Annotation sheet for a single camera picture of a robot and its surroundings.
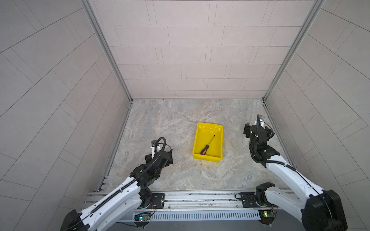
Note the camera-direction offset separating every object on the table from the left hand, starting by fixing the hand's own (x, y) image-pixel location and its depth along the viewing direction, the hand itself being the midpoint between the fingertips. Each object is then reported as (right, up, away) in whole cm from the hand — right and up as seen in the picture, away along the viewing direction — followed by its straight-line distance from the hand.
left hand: (167, 152), depth 82 cm
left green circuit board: (-9, -25, -17) cm, 31 cm away
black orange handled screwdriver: (+21, -1, +5) cm, 22 cm away
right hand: (+50, +16, +1) cm, 53 cm away
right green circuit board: (+51, -26, -13) cm, 58 cm away
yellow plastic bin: (+26, +8, +14) cm, 31 cm away
